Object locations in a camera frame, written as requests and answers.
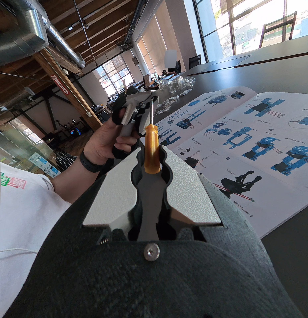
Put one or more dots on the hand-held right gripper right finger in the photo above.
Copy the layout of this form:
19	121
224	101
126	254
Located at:
191	196

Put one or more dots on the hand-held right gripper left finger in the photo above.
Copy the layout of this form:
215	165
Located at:
111	196

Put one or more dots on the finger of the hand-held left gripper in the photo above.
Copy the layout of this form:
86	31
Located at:
142	126
137	98

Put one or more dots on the black desk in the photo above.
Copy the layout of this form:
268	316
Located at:
243	74

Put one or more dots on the person's left hand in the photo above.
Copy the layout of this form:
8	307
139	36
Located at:
101	146

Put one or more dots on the group of small screw bags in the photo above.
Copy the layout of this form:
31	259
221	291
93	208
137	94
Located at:
167	103

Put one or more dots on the small-paned window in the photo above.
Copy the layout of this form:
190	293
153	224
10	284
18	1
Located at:
114	77

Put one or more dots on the black wristband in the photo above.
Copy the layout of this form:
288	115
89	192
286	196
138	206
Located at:
89	165

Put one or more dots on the large crumpled clear plastic bag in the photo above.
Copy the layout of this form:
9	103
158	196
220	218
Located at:
176	83

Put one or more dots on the striped black white cloth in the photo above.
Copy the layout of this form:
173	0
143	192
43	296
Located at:
65	161

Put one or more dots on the beige roller blind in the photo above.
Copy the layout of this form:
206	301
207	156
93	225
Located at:
154	42

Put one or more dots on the white blue carton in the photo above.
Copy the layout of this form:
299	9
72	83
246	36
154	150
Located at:
52	171
37	159

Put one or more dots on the black office chair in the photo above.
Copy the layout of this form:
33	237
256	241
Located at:
195	62

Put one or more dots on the black ceiling pipe bundle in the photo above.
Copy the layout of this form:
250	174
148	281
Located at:
134	22

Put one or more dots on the open instruction manual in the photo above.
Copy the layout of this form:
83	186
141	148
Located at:
268	198

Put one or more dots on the red white sign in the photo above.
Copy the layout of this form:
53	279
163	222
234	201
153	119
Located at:
60	84

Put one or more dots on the person's white shirt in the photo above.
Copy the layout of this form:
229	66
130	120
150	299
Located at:
19	223

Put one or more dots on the large-paned window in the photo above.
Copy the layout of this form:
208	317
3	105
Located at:
243	24

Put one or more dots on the wooden chair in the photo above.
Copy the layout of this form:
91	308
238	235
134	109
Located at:
278	27

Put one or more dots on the black wall speaker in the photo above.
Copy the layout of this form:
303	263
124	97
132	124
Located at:
135	60

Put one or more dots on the wooden support post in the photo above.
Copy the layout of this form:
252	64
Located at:
69	94

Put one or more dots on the silver metal air duct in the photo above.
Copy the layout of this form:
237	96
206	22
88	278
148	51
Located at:
24	32

